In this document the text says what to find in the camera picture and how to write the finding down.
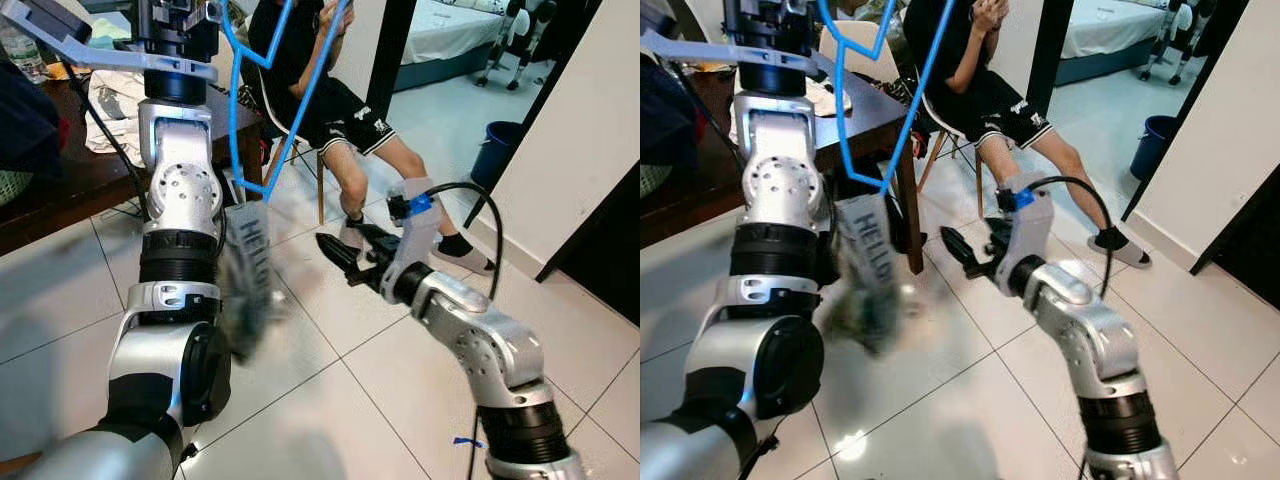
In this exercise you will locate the grey HELLO collar shirt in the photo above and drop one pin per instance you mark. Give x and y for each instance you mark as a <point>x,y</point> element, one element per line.
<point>865,250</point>
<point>250,250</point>

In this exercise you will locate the blue plastic clothes hanger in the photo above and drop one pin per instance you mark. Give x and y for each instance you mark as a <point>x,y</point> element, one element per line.
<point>305,100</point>
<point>915,100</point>

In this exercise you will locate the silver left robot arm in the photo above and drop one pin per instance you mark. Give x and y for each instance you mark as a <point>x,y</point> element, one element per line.
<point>180,190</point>
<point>780,190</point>

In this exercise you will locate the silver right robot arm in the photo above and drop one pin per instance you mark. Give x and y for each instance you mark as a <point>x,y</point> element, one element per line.
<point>490,345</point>
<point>1100,340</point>

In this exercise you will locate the black red patterned garment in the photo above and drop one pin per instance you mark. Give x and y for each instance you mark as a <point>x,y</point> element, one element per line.
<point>910,115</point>
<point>250,95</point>

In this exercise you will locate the person in black shorts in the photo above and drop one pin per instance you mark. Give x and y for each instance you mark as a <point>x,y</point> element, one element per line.
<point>985,100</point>
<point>320,110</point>

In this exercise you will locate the blue bucket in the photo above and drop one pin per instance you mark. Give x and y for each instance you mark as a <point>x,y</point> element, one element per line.
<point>495,155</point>
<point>1155,150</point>

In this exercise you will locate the dark brown wooden table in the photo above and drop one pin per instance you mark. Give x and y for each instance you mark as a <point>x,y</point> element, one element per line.
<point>690,200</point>
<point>80,190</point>

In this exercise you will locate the green woven laundry basket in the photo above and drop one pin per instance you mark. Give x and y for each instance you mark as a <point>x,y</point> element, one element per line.
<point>12,188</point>
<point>652,182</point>

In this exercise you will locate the blue floor tape strip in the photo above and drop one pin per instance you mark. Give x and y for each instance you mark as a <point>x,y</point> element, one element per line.
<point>478,443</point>

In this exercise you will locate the bed with white mattress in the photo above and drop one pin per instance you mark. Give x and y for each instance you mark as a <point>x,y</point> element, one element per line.
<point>1100,35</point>
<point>450,35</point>

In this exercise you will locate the black cabinet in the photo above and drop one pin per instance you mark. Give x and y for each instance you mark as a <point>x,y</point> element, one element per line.
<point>1250,240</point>
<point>610,260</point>

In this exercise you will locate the white black humanoid robot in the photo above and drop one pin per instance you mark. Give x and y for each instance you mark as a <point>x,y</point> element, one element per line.
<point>520,25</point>
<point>1180,25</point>

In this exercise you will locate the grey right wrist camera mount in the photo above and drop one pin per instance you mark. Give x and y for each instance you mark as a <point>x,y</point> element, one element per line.
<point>1030,230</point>
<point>418,235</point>

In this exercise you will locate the black door frame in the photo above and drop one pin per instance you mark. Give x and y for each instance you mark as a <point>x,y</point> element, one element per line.
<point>390,50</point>
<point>1050,50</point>

